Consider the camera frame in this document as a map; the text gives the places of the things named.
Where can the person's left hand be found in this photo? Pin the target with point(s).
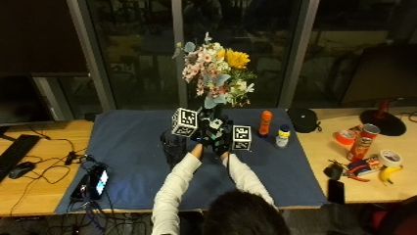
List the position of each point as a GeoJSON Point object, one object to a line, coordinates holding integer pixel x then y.
{"type": "Point", "coordinates": [200, 138]}

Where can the person's right hand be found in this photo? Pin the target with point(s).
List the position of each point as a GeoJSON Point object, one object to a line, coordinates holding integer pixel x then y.
{"type": "Point", "coordinates": [221, 143]}

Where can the white marker cube left glove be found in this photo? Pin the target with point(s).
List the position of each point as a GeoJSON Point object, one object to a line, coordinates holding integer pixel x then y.
{"type": "Point", "coordinates": [184, 122]}

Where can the white marker cube glove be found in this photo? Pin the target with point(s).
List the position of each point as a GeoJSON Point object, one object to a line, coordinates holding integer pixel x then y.
{"type": "Point", "coordinates": [241, 138]}
{"type": "Point", "coordinates": [184, 122]}

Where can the white marker cube right glove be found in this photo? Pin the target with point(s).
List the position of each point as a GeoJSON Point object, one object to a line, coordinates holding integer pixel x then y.
{"type": "Point", "coordinates": [241, 138]}

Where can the dark glass tumbler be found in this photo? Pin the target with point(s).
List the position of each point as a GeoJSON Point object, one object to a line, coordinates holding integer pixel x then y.
{"type": "Point", "coordinates": [174, 148]}

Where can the orange glue stick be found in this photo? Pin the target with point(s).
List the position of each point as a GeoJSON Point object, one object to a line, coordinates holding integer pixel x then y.
{"type": "Point", "coordinates": [265, 122]}

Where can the small white bottle blue cap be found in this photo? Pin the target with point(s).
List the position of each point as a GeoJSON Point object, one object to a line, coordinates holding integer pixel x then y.
{"type": "Point", "coordinates": [283, 137]}

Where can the mixed flower bouquet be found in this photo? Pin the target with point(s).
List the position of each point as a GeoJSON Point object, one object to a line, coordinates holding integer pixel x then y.
{"type": "Point", "coordinates": [215, 71]}

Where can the blue table cloth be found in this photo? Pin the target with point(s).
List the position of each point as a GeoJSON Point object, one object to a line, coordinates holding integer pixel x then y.
{"type": "Point", "coordinates": [131, 147]}

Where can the black cap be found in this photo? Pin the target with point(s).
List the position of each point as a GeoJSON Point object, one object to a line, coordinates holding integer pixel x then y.
{"type": "Point", "coordinates": [303, 120]}

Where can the orange tape roll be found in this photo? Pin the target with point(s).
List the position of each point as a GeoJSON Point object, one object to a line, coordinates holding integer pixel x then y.
{"type": "Point", "coordinates": [344, 137]}

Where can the black key pouch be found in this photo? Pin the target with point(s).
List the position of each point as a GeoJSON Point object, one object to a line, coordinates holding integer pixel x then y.
{"type": "Point", "coordinates": [333, 170]}

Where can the smartphone with lit screen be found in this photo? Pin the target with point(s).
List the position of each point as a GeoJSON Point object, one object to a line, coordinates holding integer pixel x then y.
{"type": "Point", "coordinates": [99, 182]}

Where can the black phone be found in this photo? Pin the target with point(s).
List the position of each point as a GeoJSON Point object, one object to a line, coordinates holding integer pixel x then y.
{"type": "Point", "coordinates": [336, 192]}

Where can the red chips can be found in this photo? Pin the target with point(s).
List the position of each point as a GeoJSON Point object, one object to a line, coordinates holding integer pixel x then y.
{"type": "Point", "coordinates": [363, 143]}

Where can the colourful small box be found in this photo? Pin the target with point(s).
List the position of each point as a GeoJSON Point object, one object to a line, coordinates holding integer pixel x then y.
{"type": "Point", "coordinates": [365, 165]}

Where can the white tape roll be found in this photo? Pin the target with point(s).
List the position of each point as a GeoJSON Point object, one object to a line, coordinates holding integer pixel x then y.
{"type": "Point", "coordinates": [389, 158]}

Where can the monitor with red stand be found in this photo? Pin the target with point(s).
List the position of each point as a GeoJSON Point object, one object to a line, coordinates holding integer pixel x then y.
{"type": "Point", "coordinates": [383, 78]}

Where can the yellow banana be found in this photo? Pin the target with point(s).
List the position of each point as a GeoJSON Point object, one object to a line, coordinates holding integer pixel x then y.
{"type": "Point", "coordinates": [388, 173]}

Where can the black monitor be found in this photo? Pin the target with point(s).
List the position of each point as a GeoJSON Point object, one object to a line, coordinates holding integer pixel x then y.
{"type": "Point", "coordinates": [22, 101]}

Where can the black keyboard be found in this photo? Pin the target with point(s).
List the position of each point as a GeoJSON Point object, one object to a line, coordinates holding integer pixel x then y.
{"type": "Point", "coordinates": [16, 155]}

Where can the black computer mouse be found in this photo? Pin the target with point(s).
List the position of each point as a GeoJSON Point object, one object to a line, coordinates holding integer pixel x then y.
{"type": "Point", "coordinates": [20, 169]}

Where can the red chair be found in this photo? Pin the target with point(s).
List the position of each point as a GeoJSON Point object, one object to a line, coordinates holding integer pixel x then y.
{"type": "Point", "coordinates": [397, 217]}

